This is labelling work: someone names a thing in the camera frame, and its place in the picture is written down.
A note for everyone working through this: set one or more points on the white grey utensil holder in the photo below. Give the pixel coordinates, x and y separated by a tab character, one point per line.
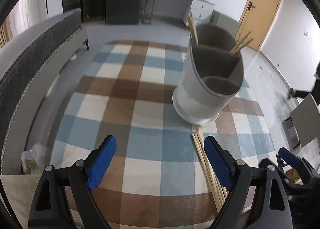
200	99

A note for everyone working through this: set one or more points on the bundle of wooden chopsticks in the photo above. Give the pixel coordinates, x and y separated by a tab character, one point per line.
211	176

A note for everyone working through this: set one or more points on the checked tablecloth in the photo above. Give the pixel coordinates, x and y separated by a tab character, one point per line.
125	94

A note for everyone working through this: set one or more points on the grey nightstand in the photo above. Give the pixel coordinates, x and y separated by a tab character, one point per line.
225	18

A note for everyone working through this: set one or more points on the grey cabinet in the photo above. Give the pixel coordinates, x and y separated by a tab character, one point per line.
307	119

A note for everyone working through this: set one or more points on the grey bed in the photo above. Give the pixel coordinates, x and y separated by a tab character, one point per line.
30	51

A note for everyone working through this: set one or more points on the beige curtain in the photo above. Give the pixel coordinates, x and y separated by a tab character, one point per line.
5	34

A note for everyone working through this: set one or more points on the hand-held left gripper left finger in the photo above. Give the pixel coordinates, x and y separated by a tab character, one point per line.
101	164

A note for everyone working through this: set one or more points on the black blurred object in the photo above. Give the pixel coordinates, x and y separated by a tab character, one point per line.
302	93

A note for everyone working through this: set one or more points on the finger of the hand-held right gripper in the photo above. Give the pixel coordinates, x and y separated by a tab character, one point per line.
290	156
295	185

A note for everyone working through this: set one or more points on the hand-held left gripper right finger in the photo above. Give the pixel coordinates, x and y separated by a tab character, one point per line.
218	164

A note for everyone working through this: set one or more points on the wooden door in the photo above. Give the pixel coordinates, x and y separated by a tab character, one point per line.
265	7

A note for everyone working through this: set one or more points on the yellowish plastic bag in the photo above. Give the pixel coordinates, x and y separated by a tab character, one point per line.
33	161

